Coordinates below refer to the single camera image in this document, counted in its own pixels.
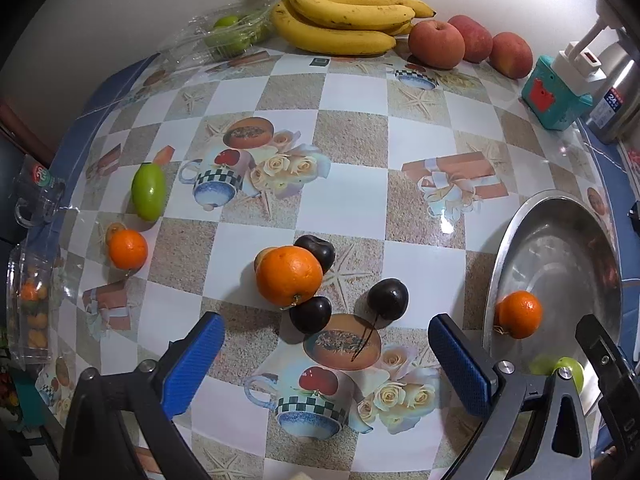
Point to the clear plastic kumquat box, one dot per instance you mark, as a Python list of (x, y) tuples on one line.
[(32, 305)]

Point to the small tan round fruit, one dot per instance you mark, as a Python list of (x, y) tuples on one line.
[(112, 230)]

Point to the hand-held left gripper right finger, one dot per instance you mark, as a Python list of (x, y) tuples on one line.
[(460, 370)]

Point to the checkered printed tablecloth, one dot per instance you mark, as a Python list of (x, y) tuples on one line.
[(350, 170)]

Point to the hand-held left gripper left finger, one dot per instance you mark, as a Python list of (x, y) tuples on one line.
[(195, 360)]

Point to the large orange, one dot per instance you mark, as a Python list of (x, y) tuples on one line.
[(289, 276)]

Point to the clear plastic clamshell box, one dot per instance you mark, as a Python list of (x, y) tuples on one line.
[(200, 45)]

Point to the clear glass mug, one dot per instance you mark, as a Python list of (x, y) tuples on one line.
[(40, 185)]

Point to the dark purple plum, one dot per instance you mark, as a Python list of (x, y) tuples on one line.
[(387, 299), (320, 252), (311, 315)]

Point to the yellow banana bunch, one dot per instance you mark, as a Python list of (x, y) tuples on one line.
[(340, 40)]

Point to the teal box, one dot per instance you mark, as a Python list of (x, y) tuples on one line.
[(545, 95)]

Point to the stainless steel bowl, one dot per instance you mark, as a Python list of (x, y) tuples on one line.
[(555, 250)]

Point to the black power adapter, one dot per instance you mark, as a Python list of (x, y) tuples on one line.
[(636, 217)]

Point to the red apple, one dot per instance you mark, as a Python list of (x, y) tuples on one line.
[(436, 44), (511, 55), (475, 35)]

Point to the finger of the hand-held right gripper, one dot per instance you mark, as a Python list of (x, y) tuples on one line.
[(607, 360)]

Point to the small tangerine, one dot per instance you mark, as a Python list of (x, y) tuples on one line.
[(520, 314), (128, 250)]

